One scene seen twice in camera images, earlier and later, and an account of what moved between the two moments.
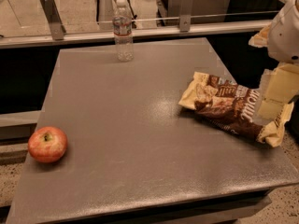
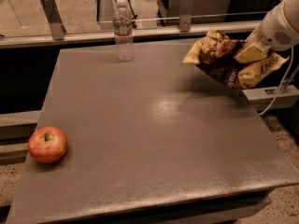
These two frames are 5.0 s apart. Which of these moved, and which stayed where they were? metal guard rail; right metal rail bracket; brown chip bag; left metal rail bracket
Moved: brown chip bag
Stayed: left metal rail bracket; metal guard rail; right metal rail bracket
